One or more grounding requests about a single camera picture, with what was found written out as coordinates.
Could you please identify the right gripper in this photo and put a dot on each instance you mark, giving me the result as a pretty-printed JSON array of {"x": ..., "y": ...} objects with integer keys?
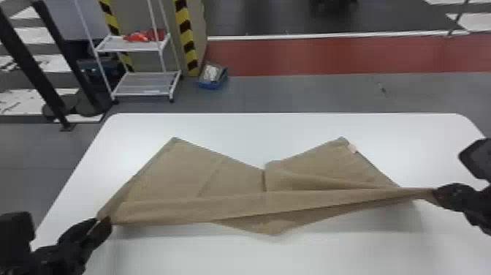
[{"x": 481, "y": 215}]

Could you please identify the beige towel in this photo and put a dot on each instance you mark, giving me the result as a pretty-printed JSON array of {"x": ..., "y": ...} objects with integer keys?
[{"x": 238, "y": 199}]

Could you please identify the yellow black striped post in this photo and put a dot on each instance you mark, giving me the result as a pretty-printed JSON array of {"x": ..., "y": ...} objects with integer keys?
[
  {"x": 186, "y": 38},
  {"x": 115, "y": 28}
]

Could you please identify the red packet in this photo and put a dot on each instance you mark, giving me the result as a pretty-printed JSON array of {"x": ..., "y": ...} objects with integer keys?
[{"x": 142, "y": 36}]

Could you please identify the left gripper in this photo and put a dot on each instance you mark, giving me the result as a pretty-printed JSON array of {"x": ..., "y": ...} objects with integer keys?
[{"x": 53, "y": 261}]

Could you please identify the blue box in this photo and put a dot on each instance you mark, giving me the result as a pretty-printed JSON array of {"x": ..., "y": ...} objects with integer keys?
[{"x": 213, "y": 76}]

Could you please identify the white shelf trolley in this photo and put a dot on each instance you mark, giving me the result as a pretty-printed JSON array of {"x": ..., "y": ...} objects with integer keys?
[{"x": 142, "y": 82}]

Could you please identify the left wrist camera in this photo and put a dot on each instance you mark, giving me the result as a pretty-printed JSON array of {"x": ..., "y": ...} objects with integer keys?
[{"x": 15, "y": 236}]

